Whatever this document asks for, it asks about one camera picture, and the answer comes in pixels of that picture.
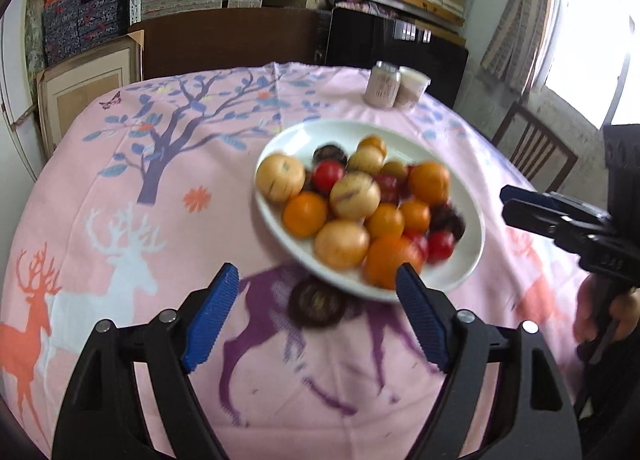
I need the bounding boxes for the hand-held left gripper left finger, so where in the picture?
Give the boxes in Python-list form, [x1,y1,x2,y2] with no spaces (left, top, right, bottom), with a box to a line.
[51,262,241,460]

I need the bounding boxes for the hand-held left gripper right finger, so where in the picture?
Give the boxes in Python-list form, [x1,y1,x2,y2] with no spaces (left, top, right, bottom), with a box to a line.
[395,262,583,460]

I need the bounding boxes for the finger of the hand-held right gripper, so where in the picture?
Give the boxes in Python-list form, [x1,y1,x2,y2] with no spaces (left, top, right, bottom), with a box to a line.
[502,201,616,248]
[501,185,608,221]

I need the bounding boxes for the red cherry tomato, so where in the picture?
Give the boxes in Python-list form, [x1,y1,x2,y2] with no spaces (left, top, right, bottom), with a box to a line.
[312,160,346,193]
[405,231,430,261]
[426,230,457,263]

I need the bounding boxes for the red plum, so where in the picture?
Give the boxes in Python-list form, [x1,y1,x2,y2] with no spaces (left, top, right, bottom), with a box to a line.
[374,174,401,205]

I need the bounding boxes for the yellowish orange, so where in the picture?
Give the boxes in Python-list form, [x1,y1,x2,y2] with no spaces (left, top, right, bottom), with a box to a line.
[357,135,388,157]

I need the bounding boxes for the white oval plate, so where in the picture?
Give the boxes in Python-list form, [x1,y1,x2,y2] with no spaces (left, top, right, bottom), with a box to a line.
[255,119,487,303]

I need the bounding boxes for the person's right hand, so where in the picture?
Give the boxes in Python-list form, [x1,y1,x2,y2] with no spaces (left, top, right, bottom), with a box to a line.
[572,274,640,343]

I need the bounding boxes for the dark wooden slat chair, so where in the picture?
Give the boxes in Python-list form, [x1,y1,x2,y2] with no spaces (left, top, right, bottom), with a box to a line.
[492,101,579,193]

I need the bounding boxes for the glossy black panel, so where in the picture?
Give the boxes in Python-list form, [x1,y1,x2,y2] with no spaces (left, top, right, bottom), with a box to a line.
[325,7,470,108]

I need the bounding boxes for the white paper cup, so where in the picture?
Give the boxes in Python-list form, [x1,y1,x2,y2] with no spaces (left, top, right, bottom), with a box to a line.
[393,66,432,111]

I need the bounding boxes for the pink deer print tablecloth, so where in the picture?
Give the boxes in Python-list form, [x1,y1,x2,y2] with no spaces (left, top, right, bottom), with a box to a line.
[0,62,591,456]

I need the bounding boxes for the bright glass window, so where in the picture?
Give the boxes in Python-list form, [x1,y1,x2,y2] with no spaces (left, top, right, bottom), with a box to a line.
[530,0,640,131]

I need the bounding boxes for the brick pattern curtain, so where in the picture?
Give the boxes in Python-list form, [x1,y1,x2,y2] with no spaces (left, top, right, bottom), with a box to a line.
[480,0,561,91]

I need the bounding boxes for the white drink can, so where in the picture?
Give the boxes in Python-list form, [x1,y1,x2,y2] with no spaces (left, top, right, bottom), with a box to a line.
[362,61,402,108]

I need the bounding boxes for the pink folded cloth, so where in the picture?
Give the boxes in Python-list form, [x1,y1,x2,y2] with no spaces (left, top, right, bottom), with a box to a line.
[335,0,381,16]

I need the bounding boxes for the beige framed picture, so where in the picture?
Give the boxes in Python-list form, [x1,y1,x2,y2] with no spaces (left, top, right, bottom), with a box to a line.
[36,37,143,153]

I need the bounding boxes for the brown board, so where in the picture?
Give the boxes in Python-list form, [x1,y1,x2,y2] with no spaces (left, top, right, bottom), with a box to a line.
[127,7,331,83]

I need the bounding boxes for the white leaning boards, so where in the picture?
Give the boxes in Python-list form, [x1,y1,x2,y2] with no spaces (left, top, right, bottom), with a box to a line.
[0,15,38,181]

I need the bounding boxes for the stack of blue patterned boxes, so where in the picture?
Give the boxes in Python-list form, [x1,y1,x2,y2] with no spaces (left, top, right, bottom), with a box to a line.
[42,0,131,66]

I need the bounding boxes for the mottled grey board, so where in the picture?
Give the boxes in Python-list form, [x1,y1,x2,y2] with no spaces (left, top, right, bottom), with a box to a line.
[25,0,48,71]

